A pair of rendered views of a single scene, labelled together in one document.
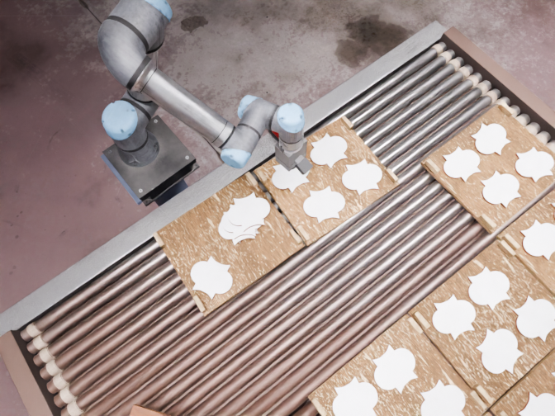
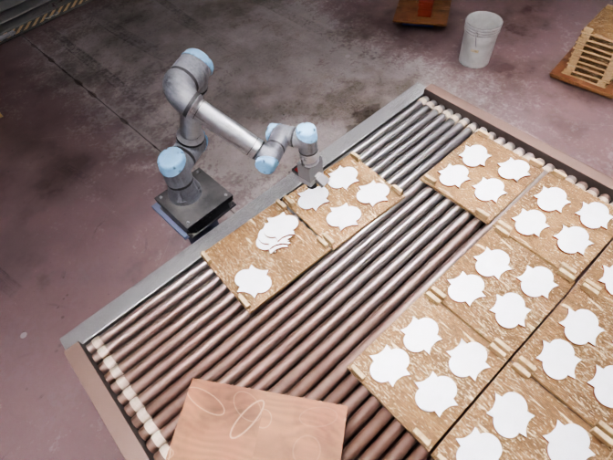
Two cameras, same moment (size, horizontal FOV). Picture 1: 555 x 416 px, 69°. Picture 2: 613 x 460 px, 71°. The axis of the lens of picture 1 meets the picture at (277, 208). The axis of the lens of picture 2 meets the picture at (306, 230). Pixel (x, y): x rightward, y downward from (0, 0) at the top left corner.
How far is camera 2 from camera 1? 0.58 m
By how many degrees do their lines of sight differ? 15
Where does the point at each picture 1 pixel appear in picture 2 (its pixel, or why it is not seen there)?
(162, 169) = (205, 205)
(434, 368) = (455, 331)
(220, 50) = not seen: hidden behind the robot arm
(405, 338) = (427, 309)
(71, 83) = (114, 182)
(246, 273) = (283, 275)
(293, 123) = (308, 134)
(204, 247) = (244, 259)
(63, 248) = not seen: hidden behind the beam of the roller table
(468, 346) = (483, 310)
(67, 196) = (110, 276)
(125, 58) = (182, 91)
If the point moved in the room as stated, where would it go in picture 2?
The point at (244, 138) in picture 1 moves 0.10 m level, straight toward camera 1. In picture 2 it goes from (272, 148) to (279, 168)
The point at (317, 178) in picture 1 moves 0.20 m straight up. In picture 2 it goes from (336, 199) to (335, 167)
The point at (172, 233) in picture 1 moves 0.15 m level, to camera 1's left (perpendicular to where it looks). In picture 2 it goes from (216, 252) to (180, 258)
